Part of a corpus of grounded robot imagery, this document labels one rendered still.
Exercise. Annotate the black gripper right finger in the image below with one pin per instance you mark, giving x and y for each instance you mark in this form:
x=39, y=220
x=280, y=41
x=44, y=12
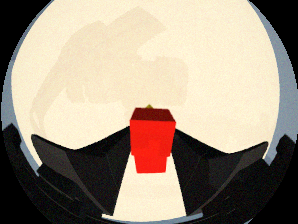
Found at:
x=203, y=171

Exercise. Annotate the red cube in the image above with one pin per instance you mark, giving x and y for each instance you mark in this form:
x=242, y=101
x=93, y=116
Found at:
x=150, y=164
x=152, y=132

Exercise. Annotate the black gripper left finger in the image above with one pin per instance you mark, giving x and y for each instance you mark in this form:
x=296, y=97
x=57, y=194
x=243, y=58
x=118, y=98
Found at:
x=98, y=169

